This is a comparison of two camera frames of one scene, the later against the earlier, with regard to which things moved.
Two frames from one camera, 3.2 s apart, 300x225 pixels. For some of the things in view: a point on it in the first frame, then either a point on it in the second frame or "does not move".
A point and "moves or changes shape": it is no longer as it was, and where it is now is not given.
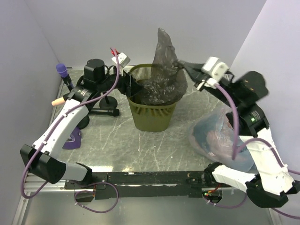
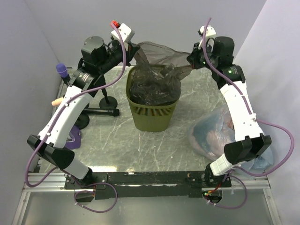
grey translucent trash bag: (167, 82) moves or changes shape
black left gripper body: (124, 88) → (119, 55)
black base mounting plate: (132, 184) does not move
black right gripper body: (202, 84) → (199, 60)
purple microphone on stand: (62, 70) does not move
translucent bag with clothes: (212, 134) does not move
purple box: (77, 134) does not move
